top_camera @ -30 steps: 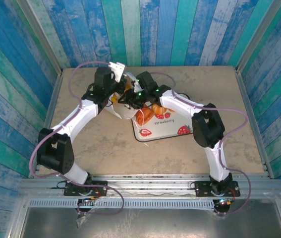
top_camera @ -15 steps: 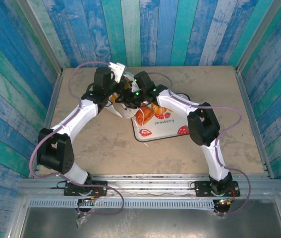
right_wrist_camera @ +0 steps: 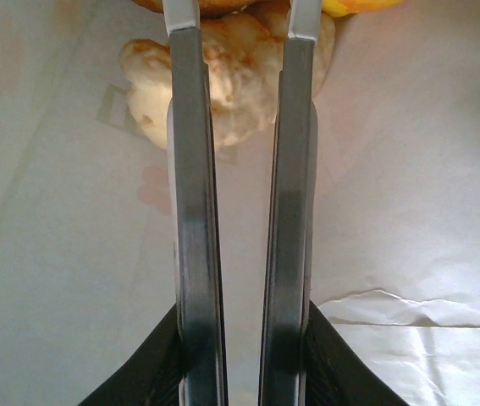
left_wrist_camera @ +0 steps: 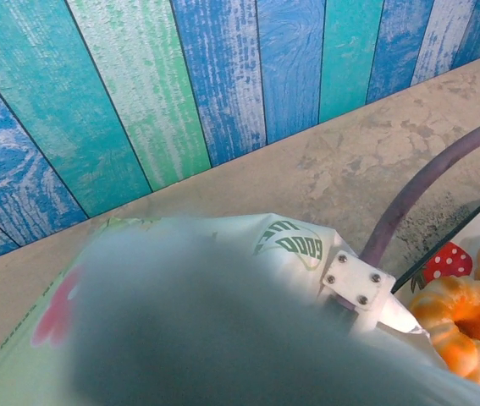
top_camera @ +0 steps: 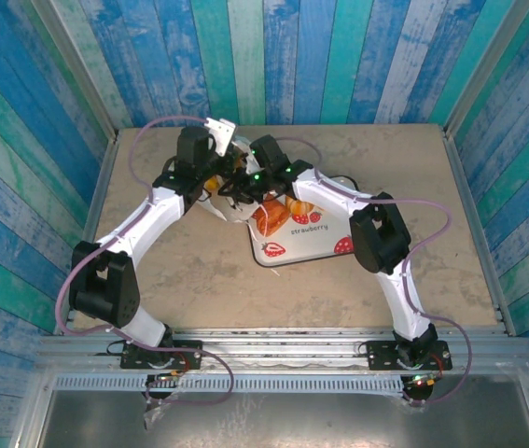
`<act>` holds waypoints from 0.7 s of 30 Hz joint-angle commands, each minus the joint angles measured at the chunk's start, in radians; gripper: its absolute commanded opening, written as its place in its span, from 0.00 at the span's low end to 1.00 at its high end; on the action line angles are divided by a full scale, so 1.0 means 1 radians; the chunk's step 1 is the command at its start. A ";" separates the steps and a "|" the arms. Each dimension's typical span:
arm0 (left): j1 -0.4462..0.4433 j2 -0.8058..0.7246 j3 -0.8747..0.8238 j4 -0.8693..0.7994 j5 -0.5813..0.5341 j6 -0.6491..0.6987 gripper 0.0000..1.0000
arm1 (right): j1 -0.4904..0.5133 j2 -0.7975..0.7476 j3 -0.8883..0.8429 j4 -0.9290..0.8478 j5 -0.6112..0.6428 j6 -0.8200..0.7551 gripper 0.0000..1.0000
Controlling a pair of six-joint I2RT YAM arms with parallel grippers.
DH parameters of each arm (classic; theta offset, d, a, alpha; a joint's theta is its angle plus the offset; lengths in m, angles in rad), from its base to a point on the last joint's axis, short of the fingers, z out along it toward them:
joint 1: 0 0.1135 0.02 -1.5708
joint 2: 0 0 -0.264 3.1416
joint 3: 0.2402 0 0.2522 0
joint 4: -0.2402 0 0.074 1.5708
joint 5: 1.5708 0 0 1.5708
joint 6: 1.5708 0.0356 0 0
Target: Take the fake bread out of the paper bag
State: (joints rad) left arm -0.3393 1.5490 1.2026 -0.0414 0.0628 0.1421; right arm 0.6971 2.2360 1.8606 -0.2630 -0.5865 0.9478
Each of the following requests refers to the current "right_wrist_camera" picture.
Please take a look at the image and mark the long orange-yellow fake bread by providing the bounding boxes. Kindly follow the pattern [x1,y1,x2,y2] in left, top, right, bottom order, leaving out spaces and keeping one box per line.
[322,0,406,18]

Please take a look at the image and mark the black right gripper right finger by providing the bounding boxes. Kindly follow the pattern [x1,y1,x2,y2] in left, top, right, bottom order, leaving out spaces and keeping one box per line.
[302,300,404,406]

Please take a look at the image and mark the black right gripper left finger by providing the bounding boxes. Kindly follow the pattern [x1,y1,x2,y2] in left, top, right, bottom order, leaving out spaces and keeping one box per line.
[76,303,181,406]

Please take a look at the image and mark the golden-brown fake bun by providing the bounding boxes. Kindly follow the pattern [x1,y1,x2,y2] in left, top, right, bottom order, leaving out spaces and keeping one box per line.
[130,0,298,21]

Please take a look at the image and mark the white flower-print paper bag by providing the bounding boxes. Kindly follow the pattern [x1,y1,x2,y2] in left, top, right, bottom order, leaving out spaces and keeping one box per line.
[0,0,480,406]

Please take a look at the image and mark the pale fake bun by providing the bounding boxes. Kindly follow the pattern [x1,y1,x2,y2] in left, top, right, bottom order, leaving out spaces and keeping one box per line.
[119,12,337,151]

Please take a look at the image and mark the metal tongs with white tips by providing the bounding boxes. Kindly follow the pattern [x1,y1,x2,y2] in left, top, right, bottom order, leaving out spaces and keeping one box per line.
[161,0,321,406]

